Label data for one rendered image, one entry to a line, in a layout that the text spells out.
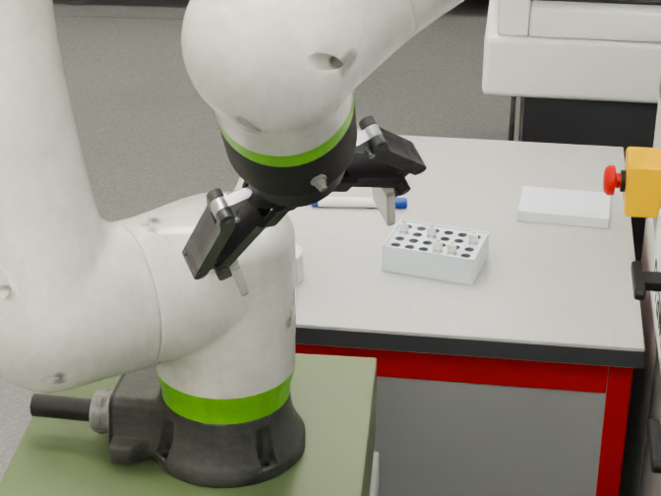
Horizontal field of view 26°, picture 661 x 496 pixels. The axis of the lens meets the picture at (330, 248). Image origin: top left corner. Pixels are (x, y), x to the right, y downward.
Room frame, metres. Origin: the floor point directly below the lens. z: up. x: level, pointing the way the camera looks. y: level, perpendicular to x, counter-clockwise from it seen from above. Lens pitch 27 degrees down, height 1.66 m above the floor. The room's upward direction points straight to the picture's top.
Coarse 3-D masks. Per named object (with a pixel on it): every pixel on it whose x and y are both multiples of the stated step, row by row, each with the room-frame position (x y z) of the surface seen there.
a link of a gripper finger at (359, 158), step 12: (360, 156) 1.01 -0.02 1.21; (348, 168) 0.99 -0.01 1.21; (360, 168) 1.00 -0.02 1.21; (372, 168) 1.01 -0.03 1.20; (384, 168) 1.02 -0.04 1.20; (348, 180) 0.97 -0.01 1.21; (360, 180) 0.99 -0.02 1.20; (372, 180) 1.00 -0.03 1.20; (384, 180) 1.01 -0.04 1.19; (396, 180) 1.02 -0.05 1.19
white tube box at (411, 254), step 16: (416, 224) 1.74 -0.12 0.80; (432, 224) 1.73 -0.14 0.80; (400, 240) 1.70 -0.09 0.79; (416, 240) 1.70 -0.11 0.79; (432, 240) 1.69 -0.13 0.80; (448, 240) 1.70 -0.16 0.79; (464, 240) 1.69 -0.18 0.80; (480, 240) 1.69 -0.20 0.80; (384, 256) 1.67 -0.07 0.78; (400, 256) 1.66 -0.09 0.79; (416, 256) 1.66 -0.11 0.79; (432, 256) 1.65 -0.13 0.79; (448, 256) 1.64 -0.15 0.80; (464, 256) 1.65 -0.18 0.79; (480, 256) 1.66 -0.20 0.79; (400, 272) 1.66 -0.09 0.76; (416, 272) 1.65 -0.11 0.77; (432, 272) 1.65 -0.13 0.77; (448, 272) 1.64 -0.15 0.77; (464, 272) 1.63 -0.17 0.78
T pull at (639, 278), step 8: (632, 264) 1.40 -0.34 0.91; (640, 264) 1.40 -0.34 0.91; (632, 272) 1.39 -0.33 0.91; (640, 272) 1.38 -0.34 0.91; (648, 272) 1.39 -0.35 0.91; (656, 272) 1.39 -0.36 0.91; (632, 280) 1.37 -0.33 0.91; (640, 280) 1.36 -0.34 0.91; (648, 280) 1.37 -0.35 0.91; (656, 280) 1.37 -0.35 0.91; (632, 288) 1.36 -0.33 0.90; (640, 288) 1.35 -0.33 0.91; (648, 288) 1.36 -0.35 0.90; (656, 288) 1.36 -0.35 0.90; (640, 296) 1.34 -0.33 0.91
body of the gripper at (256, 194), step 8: (248, 184) 0.95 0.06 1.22; (336, 184) 0.92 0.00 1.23; (256, 192) 0.93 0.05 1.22; (320, 192) 0.91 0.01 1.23; (328, 192) 0.92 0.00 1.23; (248, 200) 0.94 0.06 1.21; (256, 200) 0.94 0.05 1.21; (264, 200) 0.94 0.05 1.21; (272, 200) 0.91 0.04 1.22; (280, 200) 0.91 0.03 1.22; (288, 200) 0.91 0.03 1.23; (296, 200) 0.91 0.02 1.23; (304, 200) 0.91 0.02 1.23; (312, 200) 0.91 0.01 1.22; (320, 200) 0.92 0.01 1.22; (264, 208) 0.95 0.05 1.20; (272, 208) 0.96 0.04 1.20
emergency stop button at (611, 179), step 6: (606, 168) 1.71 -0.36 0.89; (612, 168) 1.70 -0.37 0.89; (606, 174) 1.70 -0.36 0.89; (612, 174) 1.69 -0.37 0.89; (618, 174) 1.70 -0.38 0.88; (606, 180) 1.69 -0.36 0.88; (612, 180) 1.69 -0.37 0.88; (618, 180) 1.70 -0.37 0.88; (606, 186) 1.69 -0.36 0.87; (612, 186) 1.69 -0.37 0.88; (618, 186) 1.70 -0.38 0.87; (606, 192) 1.69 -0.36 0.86; (612, 192) 1.69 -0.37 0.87
